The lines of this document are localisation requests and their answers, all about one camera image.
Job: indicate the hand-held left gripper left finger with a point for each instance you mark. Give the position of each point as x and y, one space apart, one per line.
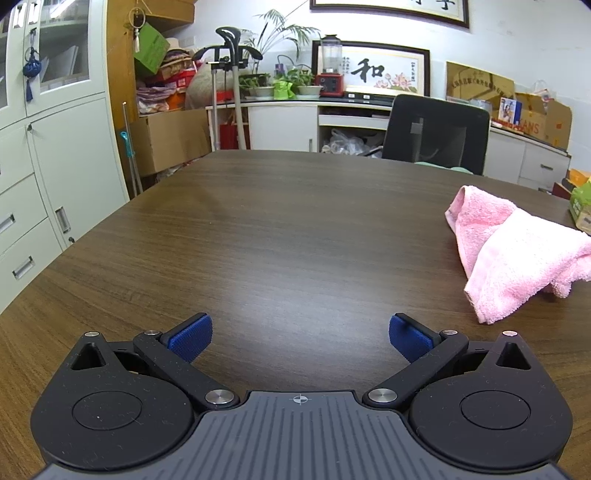
191 340

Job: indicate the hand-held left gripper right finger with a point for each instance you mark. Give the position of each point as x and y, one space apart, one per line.
408 340

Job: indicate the pink towel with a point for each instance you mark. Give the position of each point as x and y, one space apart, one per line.
508 249

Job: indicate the green seat cushion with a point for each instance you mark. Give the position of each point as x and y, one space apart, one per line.
438 165

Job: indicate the mop with teal clip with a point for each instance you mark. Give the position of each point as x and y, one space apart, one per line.
131 152

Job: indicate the large brown cardboard box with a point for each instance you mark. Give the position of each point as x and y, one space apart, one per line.
175 138

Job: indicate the clear plastic bags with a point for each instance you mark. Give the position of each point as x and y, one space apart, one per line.
351 144

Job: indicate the red paper bag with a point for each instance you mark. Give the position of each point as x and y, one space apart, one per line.
229 136

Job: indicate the black office chair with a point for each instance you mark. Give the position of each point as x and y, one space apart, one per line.
434 134

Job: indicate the dark red box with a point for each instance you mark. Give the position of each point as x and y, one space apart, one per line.
561 190

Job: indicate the green tissue box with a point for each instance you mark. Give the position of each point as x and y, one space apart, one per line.
582 207

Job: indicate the white filing cabinet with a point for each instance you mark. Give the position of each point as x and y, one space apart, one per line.
64 152

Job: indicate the white sideboard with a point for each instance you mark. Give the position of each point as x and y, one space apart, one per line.
286 124

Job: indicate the orange box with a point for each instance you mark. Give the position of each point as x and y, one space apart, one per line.
581 177

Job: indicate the small blue photo box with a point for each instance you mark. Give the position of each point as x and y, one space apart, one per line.
509 110

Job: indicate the pile of bags and cloths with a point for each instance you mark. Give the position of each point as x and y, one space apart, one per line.
166 87

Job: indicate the small potted plant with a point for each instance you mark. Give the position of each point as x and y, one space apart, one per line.
258 87
307 85

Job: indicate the open cardboard box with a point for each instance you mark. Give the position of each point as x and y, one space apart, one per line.
554 121

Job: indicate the gold plaque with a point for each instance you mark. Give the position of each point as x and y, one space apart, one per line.
475 83

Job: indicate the bright green wrapped pot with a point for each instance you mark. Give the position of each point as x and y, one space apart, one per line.
282 90

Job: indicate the red blender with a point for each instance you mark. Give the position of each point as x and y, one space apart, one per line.
331 83

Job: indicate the framed lotus calligraphy picture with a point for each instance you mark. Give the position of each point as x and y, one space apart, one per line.
383 69

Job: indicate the white plastic bag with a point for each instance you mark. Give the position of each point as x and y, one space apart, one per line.
541 90

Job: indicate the crutches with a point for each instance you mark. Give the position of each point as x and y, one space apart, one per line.
226 50

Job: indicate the green paper bag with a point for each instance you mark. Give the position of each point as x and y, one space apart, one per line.
150 50

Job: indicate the blue hanging ornament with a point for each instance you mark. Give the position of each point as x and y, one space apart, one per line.
32 69

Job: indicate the tall palm plant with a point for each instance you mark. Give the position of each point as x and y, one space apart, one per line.
277 32

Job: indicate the hanging dreamcatcher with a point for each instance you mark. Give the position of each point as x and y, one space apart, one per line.
138 21

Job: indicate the long framed calligraphy scroll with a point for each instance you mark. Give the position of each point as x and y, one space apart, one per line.
392 9

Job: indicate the wooden wall shelf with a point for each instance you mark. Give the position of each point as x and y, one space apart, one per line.
121 74

